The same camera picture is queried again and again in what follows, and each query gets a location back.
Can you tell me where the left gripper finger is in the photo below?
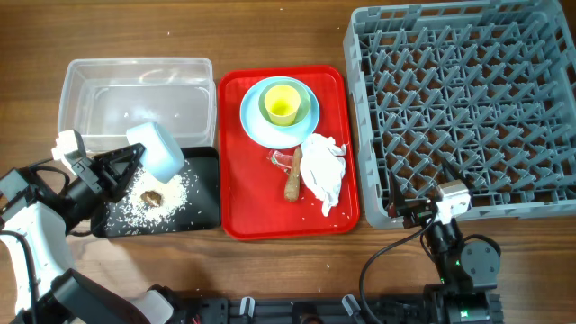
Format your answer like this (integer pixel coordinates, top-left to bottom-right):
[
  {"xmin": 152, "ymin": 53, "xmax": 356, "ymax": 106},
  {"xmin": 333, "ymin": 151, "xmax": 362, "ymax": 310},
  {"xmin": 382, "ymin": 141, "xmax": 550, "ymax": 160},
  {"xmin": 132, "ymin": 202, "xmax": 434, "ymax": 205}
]
[
  {"xmin": 106, "ymin": 174, "xmax": 132, "ymax": 203},
  {"xmin": 94, "ymin": 143, "xmax": 146, "ymax": 180}
]

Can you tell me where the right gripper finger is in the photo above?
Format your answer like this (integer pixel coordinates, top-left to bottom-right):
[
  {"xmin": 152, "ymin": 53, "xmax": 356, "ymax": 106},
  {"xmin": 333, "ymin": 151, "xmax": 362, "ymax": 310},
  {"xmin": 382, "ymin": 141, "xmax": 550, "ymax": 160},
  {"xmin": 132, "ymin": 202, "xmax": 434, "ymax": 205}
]
[
  {"xmin": 388, "ymin": 171, "xmax": 406, "ymax": 216},
  {"xmin": 442, "ymin": 159, "xmax": 473, "ymax": 189}
]

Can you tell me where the small light blue bowl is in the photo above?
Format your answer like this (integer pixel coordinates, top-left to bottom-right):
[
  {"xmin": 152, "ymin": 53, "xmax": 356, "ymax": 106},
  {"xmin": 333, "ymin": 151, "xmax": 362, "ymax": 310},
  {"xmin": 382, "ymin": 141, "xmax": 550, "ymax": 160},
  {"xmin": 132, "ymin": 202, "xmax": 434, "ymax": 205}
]
[{"xmin": 126, "ymin": 121, "xmax": 185, "ymax": 184}]

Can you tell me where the white napkin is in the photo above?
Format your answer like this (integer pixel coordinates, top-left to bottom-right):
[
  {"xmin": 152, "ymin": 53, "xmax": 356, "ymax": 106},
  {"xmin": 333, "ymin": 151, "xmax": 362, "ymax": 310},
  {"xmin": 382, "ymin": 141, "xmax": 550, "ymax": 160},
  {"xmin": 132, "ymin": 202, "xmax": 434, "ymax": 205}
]
[{"xmin": 300, "ymin": 133, "xmax": 347, "ymax": 217}]

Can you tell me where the brown sausage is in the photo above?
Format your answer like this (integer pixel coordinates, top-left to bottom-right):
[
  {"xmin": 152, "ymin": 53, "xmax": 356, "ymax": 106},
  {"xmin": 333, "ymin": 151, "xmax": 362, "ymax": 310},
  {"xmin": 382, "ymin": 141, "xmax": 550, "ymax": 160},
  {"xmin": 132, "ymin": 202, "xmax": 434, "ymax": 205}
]
[{"xmin": 284, "ymin": 147, "xmax": 302, "ymax": 202}]

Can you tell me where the red candy wrapper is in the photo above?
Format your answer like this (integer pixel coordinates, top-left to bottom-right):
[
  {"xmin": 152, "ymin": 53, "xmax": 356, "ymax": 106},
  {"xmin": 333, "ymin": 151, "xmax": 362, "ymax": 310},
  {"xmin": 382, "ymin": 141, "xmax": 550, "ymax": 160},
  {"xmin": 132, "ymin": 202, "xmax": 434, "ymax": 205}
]
[{"xmin": 267, "ymin": 150, "xmax": 293, "ymax": 174}]

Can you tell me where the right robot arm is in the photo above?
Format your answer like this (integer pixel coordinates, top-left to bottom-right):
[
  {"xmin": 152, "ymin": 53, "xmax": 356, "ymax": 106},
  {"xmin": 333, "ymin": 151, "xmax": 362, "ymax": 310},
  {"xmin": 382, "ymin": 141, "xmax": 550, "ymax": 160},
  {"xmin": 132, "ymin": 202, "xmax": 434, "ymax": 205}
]
[{"xmin": 388, "ymin": 161, "xmax": 504, "ymax": 323}]

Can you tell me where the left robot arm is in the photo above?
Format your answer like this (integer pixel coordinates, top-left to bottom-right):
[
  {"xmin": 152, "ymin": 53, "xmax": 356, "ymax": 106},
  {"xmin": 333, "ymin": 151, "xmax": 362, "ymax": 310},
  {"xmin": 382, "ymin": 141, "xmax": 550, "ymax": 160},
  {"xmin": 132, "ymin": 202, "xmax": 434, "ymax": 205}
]
[{"xmin": 1, "ymin": 143, "xmax": 184, "ymax": 323}]

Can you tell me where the grey dishwasher rack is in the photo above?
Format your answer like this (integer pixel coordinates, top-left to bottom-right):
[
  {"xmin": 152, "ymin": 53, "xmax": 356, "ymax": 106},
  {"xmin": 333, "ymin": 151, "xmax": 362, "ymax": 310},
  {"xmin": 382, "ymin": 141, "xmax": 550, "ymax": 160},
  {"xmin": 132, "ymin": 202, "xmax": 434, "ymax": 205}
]
[{"xmin": 343, "ymin": 1, "xmax": 575, "ymax": 229}]

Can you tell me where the white rice pile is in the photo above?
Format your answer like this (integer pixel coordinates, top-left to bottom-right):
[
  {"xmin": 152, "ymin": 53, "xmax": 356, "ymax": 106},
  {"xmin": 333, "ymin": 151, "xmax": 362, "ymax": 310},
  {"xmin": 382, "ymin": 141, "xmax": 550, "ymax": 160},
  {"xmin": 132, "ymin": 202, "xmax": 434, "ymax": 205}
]
[{"xmin": 104, "ymin": 162, "xmax": 198, "ymax": 236}]

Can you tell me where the dark food lump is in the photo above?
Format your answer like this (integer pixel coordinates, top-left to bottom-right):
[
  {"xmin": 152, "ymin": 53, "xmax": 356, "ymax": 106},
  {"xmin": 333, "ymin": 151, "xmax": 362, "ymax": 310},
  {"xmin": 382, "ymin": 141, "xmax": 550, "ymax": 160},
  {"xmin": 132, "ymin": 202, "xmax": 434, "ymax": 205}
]
[{"xmin": 140, "ymin": 191, "xmax": 163, "ymax": 208}]

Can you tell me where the clear plastic bin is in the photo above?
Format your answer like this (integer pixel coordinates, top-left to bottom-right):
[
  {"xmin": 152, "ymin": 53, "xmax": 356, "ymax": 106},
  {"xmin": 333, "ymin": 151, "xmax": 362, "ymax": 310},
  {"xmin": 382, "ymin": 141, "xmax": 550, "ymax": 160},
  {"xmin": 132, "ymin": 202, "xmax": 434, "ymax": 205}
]
[{"xmin": 58, "ymin": 58, "xmax": 217, "ymax": 153}]

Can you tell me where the black tray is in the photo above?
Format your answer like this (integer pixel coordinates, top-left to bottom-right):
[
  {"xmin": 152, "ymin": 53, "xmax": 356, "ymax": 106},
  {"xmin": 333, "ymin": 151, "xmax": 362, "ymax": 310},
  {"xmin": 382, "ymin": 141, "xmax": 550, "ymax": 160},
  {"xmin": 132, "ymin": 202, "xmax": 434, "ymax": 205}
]
[{"xmin": 91, "ymin": 147, "xmax": 221, "ymax": 239}]

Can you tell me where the light green bowl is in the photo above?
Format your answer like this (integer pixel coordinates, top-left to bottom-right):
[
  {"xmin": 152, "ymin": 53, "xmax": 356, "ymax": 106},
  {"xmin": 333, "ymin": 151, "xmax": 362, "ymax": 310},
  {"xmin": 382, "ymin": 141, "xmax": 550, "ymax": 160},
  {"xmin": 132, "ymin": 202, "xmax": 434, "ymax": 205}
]
[{"xmin": 258, "ymin": 78, "xmax": 311, "ymax": 128}]

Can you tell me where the light blue plate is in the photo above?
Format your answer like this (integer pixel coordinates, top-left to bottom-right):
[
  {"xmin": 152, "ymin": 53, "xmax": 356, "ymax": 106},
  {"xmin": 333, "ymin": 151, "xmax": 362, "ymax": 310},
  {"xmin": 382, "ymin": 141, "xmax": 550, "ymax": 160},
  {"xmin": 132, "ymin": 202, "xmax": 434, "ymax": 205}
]
[{"xmin": 240, "ymin": 76, "xmax": 320, "ymax": 149}]

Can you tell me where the yellow cup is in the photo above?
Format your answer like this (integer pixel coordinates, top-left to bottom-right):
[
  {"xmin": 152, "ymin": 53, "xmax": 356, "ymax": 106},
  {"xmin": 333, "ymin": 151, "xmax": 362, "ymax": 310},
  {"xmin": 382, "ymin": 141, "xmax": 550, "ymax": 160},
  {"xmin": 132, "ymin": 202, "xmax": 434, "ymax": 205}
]
[{"xmin": 264, "ymin": 85, "xmax": 302, "ymax": 126}]

